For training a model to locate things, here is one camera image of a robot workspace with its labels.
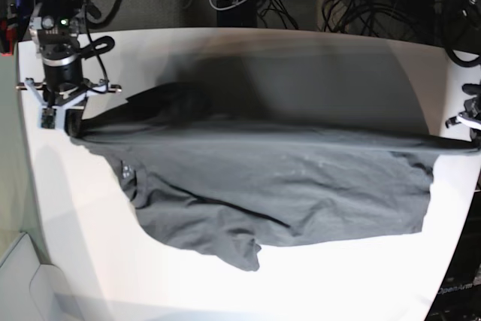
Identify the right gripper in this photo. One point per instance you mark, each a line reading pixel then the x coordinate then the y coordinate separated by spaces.
pixel 68 97

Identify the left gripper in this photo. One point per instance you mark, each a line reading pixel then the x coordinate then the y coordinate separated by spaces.
pixel 470 116

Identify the dark grey t-shirt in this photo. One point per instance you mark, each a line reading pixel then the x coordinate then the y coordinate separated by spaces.
pixel 226 187

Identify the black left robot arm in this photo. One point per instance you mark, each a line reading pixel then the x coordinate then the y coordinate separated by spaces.
pixel 469 12

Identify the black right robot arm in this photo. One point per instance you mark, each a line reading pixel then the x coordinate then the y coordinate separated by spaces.
pixel 71 59

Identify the red and black clamp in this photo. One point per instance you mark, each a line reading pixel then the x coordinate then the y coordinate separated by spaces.
pixel 8 35

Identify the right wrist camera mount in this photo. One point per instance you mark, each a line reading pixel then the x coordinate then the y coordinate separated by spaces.
pixel 63 110

